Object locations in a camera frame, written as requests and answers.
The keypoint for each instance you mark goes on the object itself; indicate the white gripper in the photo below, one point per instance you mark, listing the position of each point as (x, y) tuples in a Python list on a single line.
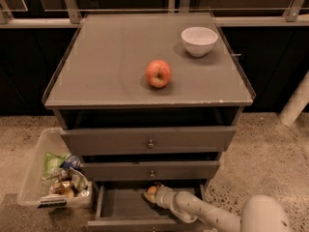
[(163, 195)]

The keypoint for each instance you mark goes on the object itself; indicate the orange fruit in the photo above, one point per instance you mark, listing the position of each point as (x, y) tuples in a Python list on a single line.
[(152, 189)]

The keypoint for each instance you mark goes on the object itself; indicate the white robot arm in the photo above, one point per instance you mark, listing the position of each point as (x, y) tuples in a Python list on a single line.
[(260, 213)]

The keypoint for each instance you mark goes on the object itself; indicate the bottom grey drawer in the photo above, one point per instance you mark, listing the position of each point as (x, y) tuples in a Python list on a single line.
[(122, 207)]

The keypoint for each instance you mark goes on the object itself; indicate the grey drawer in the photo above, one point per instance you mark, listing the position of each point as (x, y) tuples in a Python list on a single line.
[(122, 207), (150, 170), (136, 141)]

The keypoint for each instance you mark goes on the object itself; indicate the middle grey drawer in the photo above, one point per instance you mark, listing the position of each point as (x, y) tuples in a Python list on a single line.
[(150, 170)]

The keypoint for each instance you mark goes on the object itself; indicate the grey drawer cabinet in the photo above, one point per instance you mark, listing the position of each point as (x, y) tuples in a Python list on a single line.
[(101, 84)]

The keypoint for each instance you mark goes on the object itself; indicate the top grey drawer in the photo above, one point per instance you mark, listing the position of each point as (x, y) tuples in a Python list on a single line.
[(136, 141)]

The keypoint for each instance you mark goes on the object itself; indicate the crumpled foil snack packets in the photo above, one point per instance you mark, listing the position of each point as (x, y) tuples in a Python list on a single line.
[(68, 182)]

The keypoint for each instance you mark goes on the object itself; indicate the blue snack bag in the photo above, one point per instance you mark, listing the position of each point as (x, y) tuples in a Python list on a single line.
[(71, 162)]

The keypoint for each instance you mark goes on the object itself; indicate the green snack bag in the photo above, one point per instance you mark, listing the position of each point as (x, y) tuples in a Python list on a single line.
[(52, 164)]

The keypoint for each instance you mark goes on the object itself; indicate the red apple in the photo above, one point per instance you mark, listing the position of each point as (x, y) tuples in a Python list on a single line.
[(158, 74)]

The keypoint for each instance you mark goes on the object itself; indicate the clear plastic bin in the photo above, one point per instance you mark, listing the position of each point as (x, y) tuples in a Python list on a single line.
[(35, 188)]

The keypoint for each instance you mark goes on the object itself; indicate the white ceramic bowl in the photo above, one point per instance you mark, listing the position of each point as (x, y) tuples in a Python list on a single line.
[(199, 41)]

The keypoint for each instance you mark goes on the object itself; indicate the white cylindrical post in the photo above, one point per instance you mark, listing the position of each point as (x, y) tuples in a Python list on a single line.
[(296, 103)]

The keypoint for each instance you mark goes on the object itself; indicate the metal rail frame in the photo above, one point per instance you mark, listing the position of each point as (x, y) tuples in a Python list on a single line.
[(27, 14)]

